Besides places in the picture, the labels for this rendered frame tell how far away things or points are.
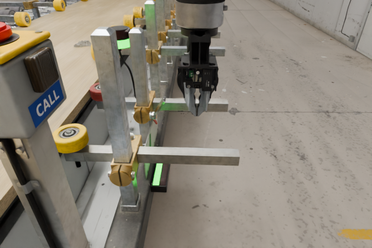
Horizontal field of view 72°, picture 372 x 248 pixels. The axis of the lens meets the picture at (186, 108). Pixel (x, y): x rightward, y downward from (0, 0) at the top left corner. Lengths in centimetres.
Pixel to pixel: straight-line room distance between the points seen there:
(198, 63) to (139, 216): 43
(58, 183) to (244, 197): 146
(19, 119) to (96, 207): 67
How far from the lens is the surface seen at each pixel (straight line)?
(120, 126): 56
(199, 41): 47
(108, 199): 89
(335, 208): 184
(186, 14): 48
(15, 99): 23
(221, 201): 166
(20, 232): 70
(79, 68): 108
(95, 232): 83
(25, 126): 24
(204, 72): 50
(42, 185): 31
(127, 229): 71
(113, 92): 52
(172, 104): 85
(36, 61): 23
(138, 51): 74
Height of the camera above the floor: 128
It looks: 31 degrees down
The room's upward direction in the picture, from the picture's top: straight up
